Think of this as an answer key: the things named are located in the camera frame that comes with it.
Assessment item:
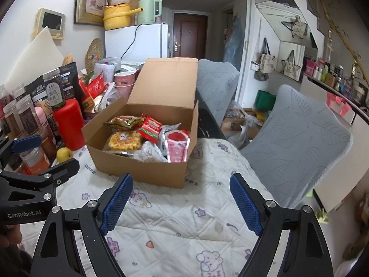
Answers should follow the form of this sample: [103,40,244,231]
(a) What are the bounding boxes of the waffle snack clear bag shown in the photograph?
[104,131,142,151]

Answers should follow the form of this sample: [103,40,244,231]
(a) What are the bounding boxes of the green brown cereal snack bag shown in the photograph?
[105,115,144,129]

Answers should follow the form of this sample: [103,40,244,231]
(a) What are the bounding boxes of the white bread print bag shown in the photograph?
[133,141,168,163]

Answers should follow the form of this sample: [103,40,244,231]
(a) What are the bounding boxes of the brown cardboard box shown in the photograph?
[81,57,200,190]

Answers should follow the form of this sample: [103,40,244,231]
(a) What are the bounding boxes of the red spicy strip packet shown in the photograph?
[137,116,162,144]

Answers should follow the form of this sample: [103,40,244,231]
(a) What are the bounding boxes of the silver foil snack bag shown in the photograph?
[157,123,181,151]

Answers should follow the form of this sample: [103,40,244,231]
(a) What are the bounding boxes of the pink snack packet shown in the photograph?
[164,130,190,163]

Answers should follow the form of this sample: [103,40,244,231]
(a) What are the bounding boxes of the left hand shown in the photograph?
[0,224,22,249]

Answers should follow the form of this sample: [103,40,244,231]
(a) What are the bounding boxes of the yellow-green pear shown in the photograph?
[56,147,73,163]

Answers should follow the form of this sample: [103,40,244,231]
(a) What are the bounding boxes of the clear jar orange label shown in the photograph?
[20,147,50,176]

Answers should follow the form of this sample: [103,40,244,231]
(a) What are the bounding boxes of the red plastic canister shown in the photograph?
[53,99,85,151]

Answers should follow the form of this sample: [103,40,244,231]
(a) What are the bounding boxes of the black label bottle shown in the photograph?
[42,68,66,110]

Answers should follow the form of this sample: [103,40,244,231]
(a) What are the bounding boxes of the white cabinet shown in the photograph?
[300,76,368,212]

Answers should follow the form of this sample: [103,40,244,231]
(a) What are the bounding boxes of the white foam board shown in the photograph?
[4,27,64,92]

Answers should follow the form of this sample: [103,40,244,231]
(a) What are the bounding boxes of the white patterned quilted tablecloth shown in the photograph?
[20,138,292,277]

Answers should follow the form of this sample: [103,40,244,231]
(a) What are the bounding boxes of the near grey chair cover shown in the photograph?
[241,84,353,208]

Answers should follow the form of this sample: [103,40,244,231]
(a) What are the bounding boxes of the grey chair cover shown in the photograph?
[196,59,240,126]
[241,84,353,208]

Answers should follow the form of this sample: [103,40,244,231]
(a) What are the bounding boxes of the pink paper cup stack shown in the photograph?
[114,71,136,102]

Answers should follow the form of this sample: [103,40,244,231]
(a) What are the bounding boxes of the woven round mat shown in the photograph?
[84,38,104,74]

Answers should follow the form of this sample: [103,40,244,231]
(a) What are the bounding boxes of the white refrigerator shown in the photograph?
[104,23,169,63]

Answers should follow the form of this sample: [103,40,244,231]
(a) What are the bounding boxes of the green bag on floor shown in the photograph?
[254,90,277,112]

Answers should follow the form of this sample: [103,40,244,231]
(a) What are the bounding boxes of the yellow pot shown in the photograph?
[103,4,144,31]

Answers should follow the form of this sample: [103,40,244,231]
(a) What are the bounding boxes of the green electric kettle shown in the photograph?
[138,0,162,25]

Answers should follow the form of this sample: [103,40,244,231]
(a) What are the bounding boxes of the far grey chair cover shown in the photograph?
[196,59,240,126]

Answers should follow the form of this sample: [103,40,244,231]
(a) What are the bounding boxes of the brown entrance door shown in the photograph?
[173,13,208,59]

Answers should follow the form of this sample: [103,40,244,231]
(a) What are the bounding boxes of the wall intercom panel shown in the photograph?
[33,8,66,40]

